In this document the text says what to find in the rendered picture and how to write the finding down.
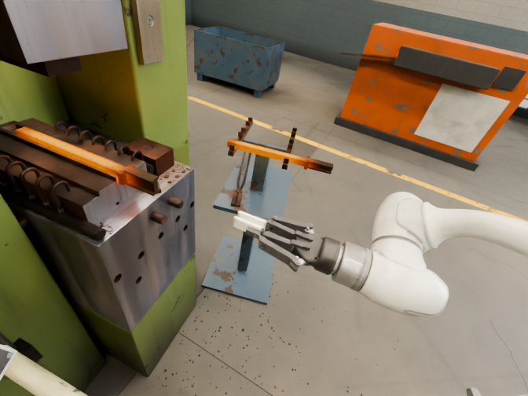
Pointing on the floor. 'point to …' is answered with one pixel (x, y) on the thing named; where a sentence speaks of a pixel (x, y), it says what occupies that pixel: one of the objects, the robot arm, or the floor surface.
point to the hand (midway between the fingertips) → (249, 223)
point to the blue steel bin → (237, 57)
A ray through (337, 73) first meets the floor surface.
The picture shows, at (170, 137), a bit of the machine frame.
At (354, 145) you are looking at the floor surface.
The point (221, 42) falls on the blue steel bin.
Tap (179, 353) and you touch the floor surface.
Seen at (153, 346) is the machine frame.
